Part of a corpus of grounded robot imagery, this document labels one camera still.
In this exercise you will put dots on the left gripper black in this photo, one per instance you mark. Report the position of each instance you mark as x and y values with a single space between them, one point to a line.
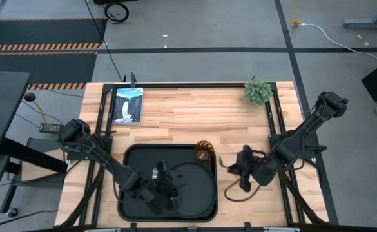
162 195

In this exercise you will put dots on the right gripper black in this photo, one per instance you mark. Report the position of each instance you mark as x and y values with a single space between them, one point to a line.
265 170

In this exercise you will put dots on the black round plate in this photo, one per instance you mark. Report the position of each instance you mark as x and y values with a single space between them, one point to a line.
198 190

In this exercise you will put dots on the amber glass cup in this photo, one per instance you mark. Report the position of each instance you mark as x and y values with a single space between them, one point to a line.
204 150

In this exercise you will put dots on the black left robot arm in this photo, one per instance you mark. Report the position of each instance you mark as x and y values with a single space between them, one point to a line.
94 151

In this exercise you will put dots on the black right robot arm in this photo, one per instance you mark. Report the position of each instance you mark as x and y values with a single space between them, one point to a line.
304 132

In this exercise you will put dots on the black rectangular tray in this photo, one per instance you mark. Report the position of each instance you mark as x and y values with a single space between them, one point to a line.
140 158

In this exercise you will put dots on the small green potted plant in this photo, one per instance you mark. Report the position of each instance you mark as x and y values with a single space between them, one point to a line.
258 91

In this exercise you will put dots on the black power adapter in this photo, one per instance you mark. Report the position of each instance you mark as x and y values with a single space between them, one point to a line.
49 128

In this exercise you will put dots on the yellow plug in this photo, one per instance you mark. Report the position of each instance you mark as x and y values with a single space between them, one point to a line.
296 22

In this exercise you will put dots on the black caster wheel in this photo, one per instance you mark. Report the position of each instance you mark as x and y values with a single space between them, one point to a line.
12 212

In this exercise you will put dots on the black round knob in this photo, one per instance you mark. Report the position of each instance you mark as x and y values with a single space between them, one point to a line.
29 96

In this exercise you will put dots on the black desk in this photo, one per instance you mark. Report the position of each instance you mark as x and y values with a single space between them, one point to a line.
1 109

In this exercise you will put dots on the grey metal table leg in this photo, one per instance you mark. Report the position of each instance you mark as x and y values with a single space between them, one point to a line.
368 22

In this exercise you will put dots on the black hazard-striped floor mat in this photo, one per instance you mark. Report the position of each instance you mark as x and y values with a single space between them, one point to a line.
40 32

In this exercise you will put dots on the black aluminium table frame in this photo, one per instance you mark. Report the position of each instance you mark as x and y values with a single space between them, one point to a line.
106 106

